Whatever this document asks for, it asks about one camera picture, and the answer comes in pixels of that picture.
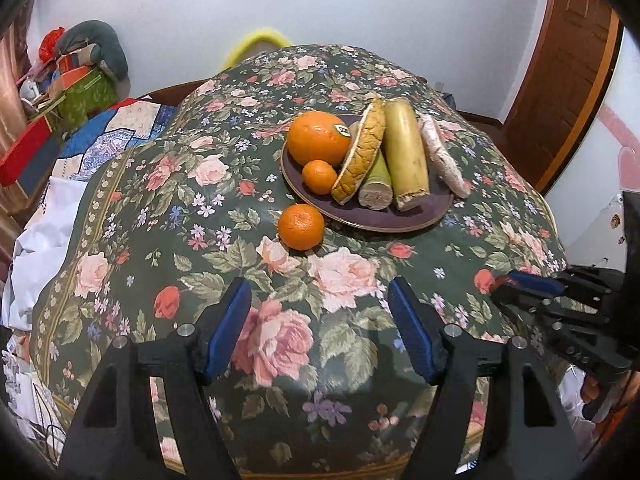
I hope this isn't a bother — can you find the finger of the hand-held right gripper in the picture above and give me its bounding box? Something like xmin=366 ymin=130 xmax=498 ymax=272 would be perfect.
xmin=491 ymin=286 xmax=636 ymax=386
xmin=506 ymin=266 xmax=609 ymax=298

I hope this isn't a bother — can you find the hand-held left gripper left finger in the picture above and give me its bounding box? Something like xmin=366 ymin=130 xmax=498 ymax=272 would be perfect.
xmin=57 ymin=276 xmax=253 ymax=480

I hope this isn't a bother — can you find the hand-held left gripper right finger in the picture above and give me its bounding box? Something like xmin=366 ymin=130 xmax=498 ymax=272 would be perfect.
xmin=387 ymin=276 xmax=583 ymax=480

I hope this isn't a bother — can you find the purple plate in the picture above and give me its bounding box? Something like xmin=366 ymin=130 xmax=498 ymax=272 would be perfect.
xmin=281 ymin=114 xmax=455 ymax=233

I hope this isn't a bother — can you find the small tangerine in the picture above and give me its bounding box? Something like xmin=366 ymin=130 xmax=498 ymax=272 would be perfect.
xmin=301 ymin=160 xmax=339 ymax=196
xmin=277 ymin=203 xmax=326 ymax=251

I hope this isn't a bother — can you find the yellow-green sugarcane piece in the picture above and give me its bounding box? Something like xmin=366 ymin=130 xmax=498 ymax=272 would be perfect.
xmin=382 ymin=98 xmax=431 ymax=211
xmin=349 ymin=122 xmax=396 ymax=209

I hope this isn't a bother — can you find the brown bread slice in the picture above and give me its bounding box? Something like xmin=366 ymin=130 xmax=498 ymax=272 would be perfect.
xmin=331 ymin=97 xmax=387 ymax=206

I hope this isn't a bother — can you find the large orange with sticker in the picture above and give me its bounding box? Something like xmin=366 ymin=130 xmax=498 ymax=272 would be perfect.
xmin=286 ymin=110 xmax=353 ymax=167

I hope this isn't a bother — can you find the white wardrobe door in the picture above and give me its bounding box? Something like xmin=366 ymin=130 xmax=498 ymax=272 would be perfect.
xmin=545 ymin=25 xmax=640 ymax=281

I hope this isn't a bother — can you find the floral tablecloth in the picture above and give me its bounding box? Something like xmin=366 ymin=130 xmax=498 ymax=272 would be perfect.
xmin=27 ymin=44 xmax=568 ymax=476

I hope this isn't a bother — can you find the brown wooden door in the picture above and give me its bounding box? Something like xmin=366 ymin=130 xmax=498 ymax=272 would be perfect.
xmin=502 ymin=0 xmax=626 ymax=196

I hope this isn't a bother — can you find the white bed sheet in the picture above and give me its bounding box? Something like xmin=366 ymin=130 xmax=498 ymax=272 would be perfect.
xmin=0 ymin=175 xmax=91 ymax=331

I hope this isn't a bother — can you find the blue patchwork quilt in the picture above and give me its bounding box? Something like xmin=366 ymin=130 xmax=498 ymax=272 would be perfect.
xmin=47 ymin=97 xmax=181 ymax=181

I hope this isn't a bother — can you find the red box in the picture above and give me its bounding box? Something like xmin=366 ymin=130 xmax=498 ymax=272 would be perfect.
xmin=0 ymin=120 xmax=53 ymax=187

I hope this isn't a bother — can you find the green patterned box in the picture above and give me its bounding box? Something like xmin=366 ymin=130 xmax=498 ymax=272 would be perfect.
xmin=56 ymin=67 xmax=118 ymax=121

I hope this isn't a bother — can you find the orange gift box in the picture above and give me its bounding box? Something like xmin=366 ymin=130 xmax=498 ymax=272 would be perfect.
xmin=55 ymin=55 xmax=97 ymax=87

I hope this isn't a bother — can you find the grey plush pillow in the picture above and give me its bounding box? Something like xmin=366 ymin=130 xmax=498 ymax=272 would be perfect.
xmin=54 ymin=20 xmax=130 ymax=81

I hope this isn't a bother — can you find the white plastic appliance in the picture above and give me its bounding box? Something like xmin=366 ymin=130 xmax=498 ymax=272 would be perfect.
xmin=19 ymin=80 xmax=43 ymax=108

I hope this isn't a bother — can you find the red plastic bag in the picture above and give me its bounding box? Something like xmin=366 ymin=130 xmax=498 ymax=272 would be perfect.
xmin=39 ymin=26 xmax=66 ymax=63

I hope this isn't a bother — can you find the pink pleated curtain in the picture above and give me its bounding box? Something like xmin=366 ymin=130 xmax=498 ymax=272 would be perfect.
xmin=0 ymin=0 xmax=38 ymax=128

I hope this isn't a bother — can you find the wooden bed frame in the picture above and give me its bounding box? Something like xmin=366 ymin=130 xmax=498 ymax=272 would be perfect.
xmin=132 ymin=79 xmax=211 ymax=108

